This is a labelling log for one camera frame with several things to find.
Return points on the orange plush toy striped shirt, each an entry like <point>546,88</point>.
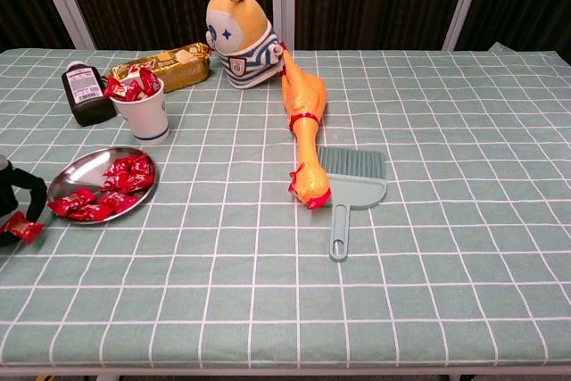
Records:
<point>243,24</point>

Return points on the white paper cup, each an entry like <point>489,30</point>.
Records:
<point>143,118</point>

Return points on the green mini dustpan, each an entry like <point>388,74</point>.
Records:
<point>357,191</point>

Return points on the green mini brush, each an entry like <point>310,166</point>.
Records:
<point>352,162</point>

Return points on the brown medicine bottle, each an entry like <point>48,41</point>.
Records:
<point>89,95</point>

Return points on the gold foil snack package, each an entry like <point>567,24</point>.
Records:
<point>178,68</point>

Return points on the round steel plate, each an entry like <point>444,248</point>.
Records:
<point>80,171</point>

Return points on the green checked tablecloth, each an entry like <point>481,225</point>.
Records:
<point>401,220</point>

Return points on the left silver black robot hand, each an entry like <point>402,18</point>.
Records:
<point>35,189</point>

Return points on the orange rubber chicken toy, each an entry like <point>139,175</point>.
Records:
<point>308,100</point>

